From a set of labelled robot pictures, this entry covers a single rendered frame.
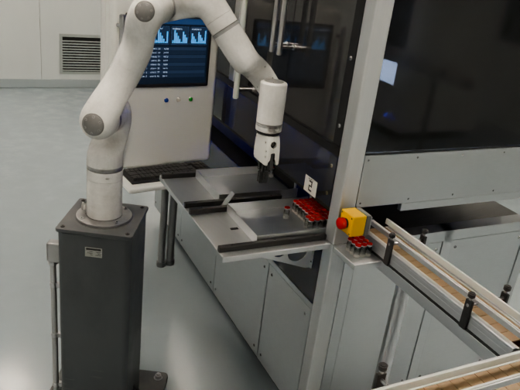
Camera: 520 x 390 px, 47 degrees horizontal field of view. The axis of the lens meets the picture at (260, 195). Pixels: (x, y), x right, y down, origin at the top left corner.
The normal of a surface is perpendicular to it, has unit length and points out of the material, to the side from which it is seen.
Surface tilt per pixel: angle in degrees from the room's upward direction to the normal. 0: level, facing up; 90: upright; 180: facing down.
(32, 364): 0
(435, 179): 90
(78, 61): 90
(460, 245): 90
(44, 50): 90
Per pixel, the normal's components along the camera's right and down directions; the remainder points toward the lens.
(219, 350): 0.11, -0.91
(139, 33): -0.40, 0.80
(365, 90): 0.43, 0.40
